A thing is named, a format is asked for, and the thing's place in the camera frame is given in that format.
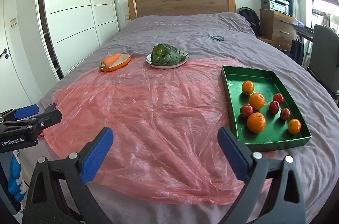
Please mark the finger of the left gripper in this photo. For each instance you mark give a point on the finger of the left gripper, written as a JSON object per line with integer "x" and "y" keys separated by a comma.
{"x": 20, "y": 113}
{"x": 46, "y": 119}

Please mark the grey office chair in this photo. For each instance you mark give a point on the grey office chair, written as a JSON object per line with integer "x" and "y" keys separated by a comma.
{"x": 324, "y": 58}

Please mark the white wardrobe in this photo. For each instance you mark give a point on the white wardrobe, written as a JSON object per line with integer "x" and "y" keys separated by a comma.
{"x": 77, "y": 28}

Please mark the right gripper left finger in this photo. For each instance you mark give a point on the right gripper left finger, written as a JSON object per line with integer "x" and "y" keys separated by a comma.
{"x": 58, "y": 191}

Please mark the wooden headboard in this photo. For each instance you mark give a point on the wooden headboard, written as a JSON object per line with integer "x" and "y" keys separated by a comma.
{"x": 142, "y": 8}

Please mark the green bok choy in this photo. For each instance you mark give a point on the green bok choy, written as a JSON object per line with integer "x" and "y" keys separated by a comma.
{"x": 165, "y": 54}

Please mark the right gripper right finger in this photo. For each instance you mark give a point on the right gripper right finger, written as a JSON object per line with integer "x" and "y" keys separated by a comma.
{"x": 284, "y": 202}

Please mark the black backpack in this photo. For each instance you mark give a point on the black backpack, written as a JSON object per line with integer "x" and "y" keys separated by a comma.
{"x": 251, "y": 17}

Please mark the small red apple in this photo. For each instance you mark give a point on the small red apple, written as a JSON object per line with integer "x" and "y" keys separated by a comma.
{"x": 285, "y": 114}

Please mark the blue white gloved hand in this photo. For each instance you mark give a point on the blue white gloved hand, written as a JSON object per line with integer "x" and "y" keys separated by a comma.
{"x": 16, "y": 185}

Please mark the large orange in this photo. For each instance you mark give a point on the large orange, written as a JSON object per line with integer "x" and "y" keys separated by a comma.
{"x": 256, "y": 122}

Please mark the green rectangular tray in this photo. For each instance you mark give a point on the green rectangular tray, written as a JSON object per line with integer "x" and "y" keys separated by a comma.
{"x": 275, "y": 136}

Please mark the orange oval dish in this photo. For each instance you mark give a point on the orange oval dish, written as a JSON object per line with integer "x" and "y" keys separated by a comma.
{"x": 121, "y": 62}

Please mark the dark object on bed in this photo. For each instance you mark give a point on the dark object on bed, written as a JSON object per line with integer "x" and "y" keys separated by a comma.
{"x": 217, "y": 38}

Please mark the wooden drawer cabinet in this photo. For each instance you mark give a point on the wooden drawer cabinet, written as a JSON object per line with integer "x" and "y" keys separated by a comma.
{"x": 276, "y": 30}

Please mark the orange carrot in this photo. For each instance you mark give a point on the orange carrot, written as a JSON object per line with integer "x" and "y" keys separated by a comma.
{"x": 109, "y": 61}

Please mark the white door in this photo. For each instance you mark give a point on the white door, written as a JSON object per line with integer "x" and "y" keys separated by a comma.
{"x": 18, "y": 85}

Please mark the pink plastic sheet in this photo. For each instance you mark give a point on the pink plastic sheet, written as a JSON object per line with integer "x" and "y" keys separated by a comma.
{"x": 165, "y": 125}

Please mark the orange mandarin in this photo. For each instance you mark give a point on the orange mandarin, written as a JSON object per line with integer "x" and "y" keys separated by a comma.
{"x": 294, "y": 126}
{"x": 247, "y": 87}
{"x": 257, "y": 101}

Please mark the white printer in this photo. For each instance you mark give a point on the white printer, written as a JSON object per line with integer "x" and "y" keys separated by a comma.
{"x": 281, "y": 6}

